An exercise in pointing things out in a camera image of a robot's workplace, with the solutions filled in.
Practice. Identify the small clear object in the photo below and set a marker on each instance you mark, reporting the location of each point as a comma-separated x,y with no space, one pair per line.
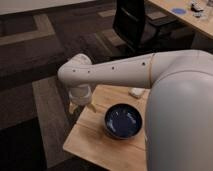
199,15

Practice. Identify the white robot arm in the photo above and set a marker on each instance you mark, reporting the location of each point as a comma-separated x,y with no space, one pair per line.
179,112

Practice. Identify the blue round disc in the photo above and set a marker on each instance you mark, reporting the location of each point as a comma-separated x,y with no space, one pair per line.
178,11

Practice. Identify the dark blue bowl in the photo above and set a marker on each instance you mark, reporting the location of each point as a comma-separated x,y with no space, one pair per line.
123,121

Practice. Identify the small grey white gadget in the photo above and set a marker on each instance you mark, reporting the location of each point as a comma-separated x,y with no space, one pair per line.
195,7

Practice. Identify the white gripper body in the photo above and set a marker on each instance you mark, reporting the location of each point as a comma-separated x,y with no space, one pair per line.
80,95

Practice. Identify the white sponge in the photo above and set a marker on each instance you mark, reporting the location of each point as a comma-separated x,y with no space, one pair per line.
136,92

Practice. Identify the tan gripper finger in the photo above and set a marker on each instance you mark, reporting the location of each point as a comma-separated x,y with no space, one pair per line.
71,108
92,107

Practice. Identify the wooden background desk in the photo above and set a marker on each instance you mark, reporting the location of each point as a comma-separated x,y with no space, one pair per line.
203,25

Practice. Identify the black office chair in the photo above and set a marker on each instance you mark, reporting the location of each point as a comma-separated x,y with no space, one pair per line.
139,32

